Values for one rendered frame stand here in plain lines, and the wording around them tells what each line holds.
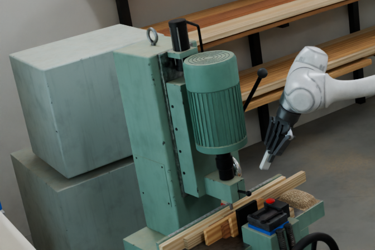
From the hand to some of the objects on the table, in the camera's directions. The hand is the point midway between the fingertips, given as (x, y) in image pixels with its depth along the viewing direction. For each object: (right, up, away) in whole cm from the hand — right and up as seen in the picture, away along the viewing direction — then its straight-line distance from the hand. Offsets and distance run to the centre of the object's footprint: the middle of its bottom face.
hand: (267, 159), depth 233 cm
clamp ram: (-4, -24, +4) cm, 25 cm away
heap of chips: (+13, -16, +21) cm, 30 cm away
